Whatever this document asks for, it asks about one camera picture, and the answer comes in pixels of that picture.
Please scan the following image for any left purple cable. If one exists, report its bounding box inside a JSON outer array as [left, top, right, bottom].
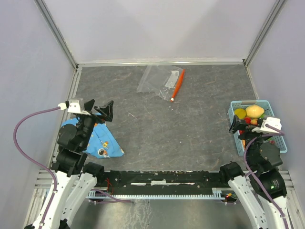
[[13, 102, 70, 227]]

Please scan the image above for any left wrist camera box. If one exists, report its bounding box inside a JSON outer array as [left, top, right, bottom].
[[67, 98, 85, 114]]

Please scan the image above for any yellow star fruit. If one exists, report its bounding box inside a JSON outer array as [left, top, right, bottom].
[[234, 108, 247, 120]]

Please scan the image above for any aluminium frame left post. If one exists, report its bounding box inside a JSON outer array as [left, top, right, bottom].
[[34, 0, 78, 69]]

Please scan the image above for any orange peach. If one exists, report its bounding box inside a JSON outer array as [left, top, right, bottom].
[[250, 119, 258, 125]]

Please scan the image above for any light blue plastic basket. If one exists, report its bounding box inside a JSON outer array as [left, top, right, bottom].
[[228, 100, 287, 156]]

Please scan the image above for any aluminium frame post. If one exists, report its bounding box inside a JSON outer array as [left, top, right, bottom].
[[243, 0, 286, 67], [34, 0, 78, 69]]

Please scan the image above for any aluminium frame right post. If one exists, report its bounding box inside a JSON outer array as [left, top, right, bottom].
[[243, 0, 286, 67]]

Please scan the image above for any clear zip top bag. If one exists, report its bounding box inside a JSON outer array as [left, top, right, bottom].
[[137, 65, 185, 102]]

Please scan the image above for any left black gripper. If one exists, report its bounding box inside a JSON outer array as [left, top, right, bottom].
[[78, 99, 114, 148]]

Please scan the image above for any aluminium frame back rail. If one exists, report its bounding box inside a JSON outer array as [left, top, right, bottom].
[[78, 61, 244, 68]]

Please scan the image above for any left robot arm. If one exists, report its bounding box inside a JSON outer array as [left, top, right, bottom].
[[26, 98, 114, 229]]

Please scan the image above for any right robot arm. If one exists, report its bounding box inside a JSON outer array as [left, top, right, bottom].
[[219, 115, 291, 229]]

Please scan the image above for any yellow lemon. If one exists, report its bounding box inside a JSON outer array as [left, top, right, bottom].
[[245, 104, 264, 118]]

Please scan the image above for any green grapes bunch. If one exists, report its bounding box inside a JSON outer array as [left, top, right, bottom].
[[259, 114, 267, 119]]

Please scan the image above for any red strawberry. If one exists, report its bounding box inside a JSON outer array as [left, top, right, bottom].
[[244, 117, 251, 124]]

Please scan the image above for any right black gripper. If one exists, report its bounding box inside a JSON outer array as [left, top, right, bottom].
[[227, 114, 270, 167]]

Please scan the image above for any blue patterned cloth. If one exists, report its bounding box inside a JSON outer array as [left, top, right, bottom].
[[57, 116, 124, 159]]

